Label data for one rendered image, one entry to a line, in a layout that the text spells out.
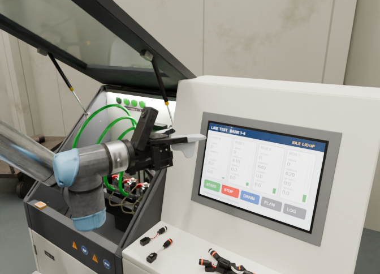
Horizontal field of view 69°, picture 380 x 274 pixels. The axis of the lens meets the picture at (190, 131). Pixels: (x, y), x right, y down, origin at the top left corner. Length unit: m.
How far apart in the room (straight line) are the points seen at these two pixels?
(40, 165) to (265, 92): 0.69
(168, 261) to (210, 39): 2.40
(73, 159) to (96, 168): 0.05
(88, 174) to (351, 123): 0.71
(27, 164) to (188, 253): 0.62
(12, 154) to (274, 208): 0.76
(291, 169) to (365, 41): 1.99
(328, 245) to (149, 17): 2.97
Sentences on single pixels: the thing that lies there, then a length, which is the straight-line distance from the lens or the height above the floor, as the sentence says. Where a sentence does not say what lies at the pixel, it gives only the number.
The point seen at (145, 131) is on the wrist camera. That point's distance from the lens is 0.69.
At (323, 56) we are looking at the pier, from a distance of 2.54.
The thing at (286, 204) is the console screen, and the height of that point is 1.20.
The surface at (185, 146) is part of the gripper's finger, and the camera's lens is 0.71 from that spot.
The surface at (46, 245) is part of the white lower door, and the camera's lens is 1.62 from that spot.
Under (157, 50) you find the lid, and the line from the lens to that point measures 1.00.
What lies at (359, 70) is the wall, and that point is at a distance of 2.80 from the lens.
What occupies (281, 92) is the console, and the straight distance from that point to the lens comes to 0.95.
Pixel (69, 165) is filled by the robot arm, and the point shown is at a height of 1.46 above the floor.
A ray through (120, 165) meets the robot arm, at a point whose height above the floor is 1.43.
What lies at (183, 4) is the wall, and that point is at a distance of 3.22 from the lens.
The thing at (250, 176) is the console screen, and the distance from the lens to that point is 0.99.
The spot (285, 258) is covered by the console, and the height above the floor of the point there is 1.03.
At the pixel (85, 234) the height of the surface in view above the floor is 0.95.
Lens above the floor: 1.69
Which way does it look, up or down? 18 degrees down
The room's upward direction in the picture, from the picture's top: straight up
